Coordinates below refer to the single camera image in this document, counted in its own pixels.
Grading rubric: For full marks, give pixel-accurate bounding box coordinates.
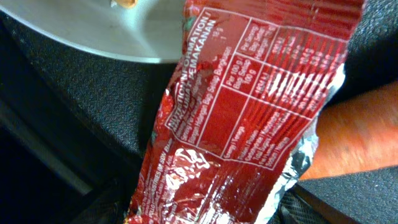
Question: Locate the red snack wrapper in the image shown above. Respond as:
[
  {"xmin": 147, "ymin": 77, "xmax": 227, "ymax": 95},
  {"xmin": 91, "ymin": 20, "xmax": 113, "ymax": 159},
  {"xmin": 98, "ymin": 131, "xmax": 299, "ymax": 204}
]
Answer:
[{"xmin": 124, "ymin": 0, "xmax": 365, "ymax": 223}]

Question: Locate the grey plate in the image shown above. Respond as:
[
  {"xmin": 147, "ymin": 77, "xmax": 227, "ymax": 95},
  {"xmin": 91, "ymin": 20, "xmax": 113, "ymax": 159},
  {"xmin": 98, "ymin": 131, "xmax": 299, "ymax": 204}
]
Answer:
[{"xmin": 1, "ymin": 0, "xmax": 184, "ymax": 63}]

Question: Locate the pile of peanut shells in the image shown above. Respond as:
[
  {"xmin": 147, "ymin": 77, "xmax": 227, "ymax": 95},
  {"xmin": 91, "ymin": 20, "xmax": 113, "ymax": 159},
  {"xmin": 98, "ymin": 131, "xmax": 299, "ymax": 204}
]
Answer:
[{"xmin": 110, "ymin": 0, "xmax": 137, "ymax": 9}]

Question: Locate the orange carrot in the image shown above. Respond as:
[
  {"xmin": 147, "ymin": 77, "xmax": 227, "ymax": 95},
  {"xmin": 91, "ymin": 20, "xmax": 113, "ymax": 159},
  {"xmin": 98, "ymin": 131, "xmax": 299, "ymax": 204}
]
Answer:
[{"xmin": 301, "ymin": 82, "xmax": 397, "ymax": 180}]

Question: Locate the round black serving tray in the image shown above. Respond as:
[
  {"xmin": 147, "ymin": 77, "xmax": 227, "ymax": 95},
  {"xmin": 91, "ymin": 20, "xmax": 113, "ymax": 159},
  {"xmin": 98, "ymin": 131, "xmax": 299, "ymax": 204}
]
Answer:
[{"xmin": 1, "ymin": 0, "xmax": 397, "ymax": 223}]

